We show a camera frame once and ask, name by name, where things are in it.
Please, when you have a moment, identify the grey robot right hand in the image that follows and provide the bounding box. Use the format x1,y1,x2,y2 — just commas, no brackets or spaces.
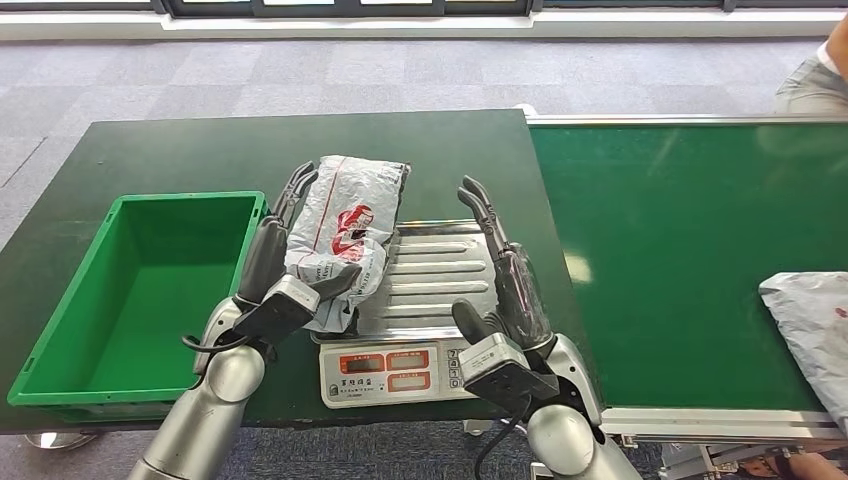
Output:
451,174,556,356

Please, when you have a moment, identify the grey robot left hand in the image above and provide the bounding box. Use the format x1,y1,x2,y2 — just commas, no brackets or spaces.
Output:
233,160,364,313

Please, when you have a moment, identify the grey parcel bag red stripe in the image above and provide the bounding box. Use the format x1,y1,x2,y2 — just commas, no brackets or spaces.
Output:
283,154,412,335

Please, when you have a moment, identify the green conveyor belt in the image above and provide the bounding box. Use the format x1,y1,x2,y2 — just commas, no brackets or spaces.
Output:
529,124,848,412

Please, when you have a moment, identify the grey crumpled parcel bag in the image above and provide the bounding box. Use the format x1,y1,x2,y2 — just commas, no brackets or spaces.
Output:
758,271,848,435

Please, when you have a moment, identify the steel ribbed scale tray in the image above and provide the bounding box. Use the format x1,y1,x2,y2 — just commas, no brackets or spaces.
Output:
311,220,506,346

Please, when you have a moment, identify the green plastic crate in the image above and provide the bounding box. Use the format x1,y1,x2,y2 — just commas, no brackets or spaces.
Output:
6,191,270,425

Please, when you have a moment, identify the white electronic scale body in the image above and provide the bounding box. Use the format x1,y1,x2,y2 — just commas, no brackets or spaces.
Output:
319,339,476,410

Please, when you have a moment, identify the white window sill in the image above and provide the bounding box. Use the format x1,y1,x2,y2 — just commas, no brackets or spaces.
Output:
0,9,848,41

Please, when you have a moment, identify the chrome round table foot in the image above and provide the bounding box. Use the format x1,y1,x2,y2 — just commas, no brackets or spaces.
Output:
25,431,98,452

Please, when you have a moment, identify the person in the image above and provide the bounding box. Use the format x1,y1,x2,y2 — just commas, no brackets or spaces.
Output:
775,16,848,115

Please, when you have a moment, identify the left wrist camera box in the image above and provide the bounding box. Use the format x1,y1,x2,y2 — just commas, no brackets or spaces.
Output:
231,274,323,346

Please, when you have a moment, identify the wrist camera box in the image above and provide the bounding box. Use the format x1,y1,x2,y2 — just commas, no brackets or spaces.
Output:
457,332,562,416
231,274,323,346

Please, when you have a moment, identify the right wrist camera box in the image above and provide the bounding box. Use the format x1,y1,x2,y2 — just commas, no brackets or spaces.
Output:
457,332,562,416

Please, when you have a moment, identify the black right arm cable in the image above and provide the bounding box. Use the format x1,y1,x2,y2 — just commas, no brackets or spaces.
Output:
473,397,533,480

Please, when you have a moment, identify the dark window frame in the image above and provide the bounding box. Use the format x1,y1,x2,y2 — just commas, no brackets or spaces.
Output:
0,0,848,18

